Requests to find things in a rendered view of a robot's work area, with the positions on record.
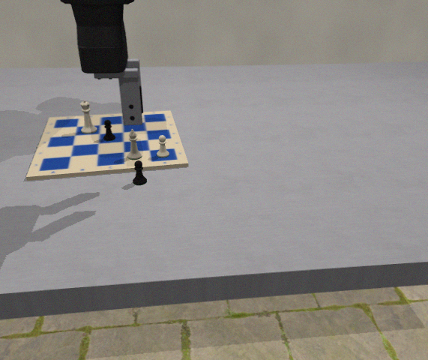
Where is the white bishop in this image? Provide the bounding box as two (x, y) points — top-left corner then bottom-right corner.
(127, 129), (142, 160)

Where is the black pawn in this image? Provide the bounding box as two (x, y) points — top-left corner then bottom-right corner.
(133, 160), (147, 185)
(103, 120), (115, 141)

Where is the white pawn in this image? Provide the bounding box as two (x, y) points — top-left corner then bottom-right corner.
(157, 135), (169, 158)

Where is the white chess queen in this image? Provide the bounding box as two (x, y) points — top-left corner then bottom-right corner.
(80, 100), (97, 134)

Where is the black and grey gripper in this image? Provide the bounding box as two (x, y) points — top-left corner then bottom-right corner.
(60, 0), (143, 125)

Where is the blue and cream chessboard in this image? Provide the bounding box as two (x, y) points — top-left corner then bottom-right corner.
(26, 110), (188, 181)

